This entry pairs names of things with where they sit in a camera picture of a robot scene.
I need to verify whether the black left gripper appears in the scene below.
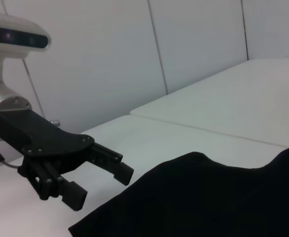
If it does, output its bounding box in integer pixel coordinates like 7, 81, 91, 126
0, 109, 135, 212

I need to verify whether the black shirt with FREE print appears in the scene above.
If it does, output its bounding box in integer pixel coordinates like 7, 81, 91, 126
68, 147, 289, 237

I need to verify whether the thin grey camera cable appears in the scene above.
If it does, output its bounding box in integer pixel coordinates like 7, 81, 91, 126
1, 0, 46, 119

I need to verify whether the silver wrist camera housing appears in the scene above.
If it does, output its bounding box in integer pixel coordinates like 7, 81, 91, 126
0, 9, 52, 82

